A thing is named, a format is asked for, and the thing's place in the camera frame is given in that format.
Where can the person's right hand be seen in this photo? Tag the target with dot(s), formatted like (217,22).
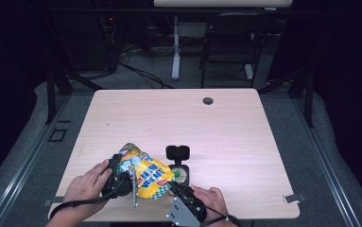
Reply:
(211,200)

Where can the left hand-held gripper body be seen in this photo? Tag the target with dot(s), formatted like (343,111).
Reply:
(120,186)

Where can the white desk foot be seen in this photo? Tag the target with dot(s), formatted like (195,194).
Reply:
(248,72)

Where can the yellow snack pouch green spout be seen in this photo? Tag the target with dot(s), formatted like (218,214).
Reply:
(150,176)

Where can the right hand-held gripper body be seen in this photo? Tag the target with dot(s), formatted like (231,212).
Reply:
(186,208)

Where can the black folding chair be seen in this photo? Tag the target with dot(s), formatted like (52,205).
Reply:
(232,41)

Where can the grey tape strip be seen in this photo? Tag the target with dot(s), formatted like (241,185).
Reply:
(51,201)
(295,198)

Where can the white desk leg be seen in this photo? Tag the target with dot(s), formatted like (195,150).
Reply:
(176,47)

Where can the black metal stand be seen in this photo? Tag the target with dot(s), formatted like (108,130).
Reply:
(51,94)
(308,97)

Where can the person's left hand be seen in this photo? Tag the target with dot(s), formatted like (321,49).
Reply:
(85,189)

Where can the aluminium floor rail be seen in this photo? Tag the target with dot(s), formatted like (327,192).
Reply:
(326,164)
(27,160)

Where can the clear square jar black lid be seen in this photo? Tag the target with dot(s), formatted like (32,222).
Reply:
(178,154)

